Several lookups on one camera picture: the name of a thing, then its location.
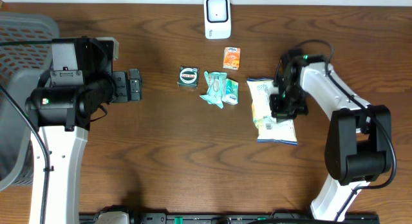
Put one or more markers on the small green tissue packet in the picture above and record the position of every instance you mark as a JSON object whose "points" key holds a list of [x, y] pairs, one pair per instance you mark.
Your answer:
{"points": [[230, 93]]}

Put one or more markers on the green tissue pack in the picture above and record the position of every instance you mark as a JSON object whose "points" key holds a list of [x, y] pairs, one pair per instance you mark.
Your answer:
{"points": [[216, 85]]}

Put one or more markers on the grey plastic mesh basket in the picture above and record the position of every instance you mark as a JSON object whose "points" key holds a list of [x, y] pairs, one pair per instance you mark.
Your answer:
{"points": [[21, 68]]}

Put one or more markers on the round black red tin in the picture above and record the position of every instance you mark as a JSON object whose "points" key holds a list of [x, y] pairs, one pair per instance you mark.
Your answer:
{"points": [[188, 76]]}

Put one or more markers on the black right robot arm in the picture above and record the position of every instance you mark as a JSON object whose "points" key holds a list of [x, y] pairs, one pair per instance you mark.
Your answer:
{"points": [[359, 154]]}

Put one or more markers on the small orange box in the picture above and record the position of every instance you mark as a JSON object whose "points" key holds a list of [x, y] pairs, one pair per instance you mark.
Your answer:
{"points": [[231, 58]]}

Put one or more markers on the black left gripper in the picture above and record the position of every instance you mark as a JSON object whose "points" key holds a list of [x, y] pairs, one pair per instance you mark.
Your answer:
{"points": [[121, 80]]}

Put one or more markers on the yellow wet wipes pack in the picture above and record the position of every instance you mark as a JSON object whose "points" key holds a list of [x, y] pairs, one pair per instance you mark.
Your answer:
{"points": [[270, 129]]}

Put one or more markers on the white barcode scanner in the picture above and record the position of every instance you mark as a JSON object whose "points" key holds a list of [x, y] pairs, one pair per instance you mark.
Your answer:
{"points": [[217, 19]]}

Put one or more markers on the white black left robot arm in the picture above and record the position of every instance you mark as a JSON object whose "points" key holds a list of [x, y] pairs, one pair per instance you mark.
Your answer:
{"points": [[61, 117]]}

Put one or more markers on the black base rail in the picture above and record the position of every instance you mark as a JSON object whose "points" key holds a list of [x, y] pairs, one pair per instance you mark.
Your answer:
{"points": [[278, 217]]}

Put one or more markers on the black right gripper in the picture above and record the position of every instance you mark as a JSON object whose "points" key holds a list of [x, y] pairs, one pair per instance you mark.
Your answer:
{"points": [[280, 115]]}

